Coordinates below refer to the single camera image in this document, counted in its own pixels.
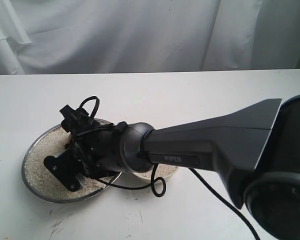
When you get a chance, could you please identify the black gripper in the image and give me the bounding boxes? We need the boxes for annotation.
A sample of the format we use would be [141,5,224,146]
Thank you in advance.
[43,104,123,192]

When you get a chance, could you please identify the brown wooden cup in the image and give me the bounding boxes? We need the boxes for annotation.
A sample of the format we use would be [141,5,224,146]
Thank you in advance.
[64,139,72,150]

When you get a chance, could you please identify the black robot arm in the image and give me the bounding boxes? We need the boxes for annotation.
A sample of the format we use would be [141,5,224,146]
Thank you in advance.
[43,95,300,240]

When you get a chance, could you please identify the white rice grains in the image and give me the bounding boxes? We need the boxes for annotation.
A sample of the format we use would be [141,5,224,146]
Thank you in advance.
[24,124,116,200]

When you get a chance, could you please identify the metal plate of rice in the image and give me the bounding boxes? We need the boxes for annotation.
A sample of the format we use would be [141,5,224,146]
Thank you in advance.
[21,117,130,204]

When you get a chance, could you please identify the pile of uncooked white rice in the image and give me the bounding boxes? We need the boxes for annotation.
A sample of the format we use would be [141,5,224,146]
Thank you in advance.
[139,164,178,179]

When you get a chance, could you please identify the white backdrop curtain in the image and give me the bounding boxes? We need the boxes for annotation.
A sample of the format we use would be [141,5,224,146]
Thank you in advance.
[0,0,300,75]

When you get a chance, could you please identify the black cable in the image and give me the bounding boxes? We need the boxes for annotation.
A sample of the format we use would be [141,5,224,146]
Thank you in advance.
[77,96,262,240]

